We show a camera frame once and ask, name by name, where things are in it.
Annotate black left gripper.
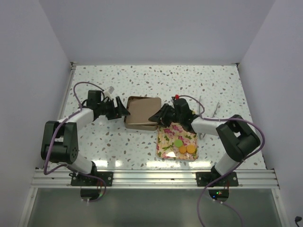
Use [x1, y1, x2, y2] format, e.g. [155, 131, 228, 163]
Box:
[98, 96, 130, 120]

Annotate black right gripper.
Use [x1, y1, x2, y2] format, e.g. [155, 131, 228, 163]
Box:
[149, 104, 183, 128]

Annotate gold square cookie tin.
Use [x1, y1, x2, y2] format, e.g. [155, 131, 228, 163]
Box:
[124, 96, 162, 131]

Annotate floral rectangular tray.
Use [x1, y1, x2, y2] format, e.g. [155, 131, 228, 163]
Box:
[156, 123, 198, 161]

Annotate metal serving tongs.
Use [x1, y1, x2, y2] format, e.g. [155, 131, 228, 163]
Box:
[198, 102, 220, 140]

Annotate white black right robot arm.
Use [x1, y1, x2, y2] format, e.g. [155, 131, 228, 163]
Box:
[149, 98, 265, 186]

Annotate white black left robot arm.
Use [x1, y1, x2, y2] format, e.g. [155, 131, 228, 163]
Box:
[41, 90, 130, 186]

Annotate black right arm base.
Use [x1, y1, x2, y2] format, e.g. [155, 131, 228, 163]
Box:
[196, 172, 239, 187]

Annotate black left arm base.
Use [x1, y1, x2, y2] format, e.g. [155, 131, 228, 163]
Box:
[69, 172, 114, 187]

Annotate green round cookie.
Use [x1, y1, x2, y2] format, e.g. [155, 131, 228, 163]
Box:
[174, 139, 183, 148]

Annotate round sandwich cookie front middle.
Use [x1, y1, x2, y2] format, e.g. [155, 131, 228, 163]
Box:
[178, 146, 187, 154]

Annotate round sandwich cookie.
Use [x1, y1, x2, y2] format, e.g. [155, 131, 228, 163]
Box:
[178, 146, 187, 154]
[186, 144, 196, 154]

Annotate round sandwich cookie front right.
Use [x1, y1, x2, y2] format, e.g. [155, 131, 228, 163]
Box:
[186, 144, 196, 154]

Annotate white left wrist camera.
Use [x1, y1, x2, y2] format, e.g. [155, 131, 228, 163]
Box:
[104, 86, 115, 96]

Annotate aluminium frame rail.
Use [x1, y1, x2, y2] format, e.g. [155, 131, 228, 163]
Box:
[21, 64, 285, 227]

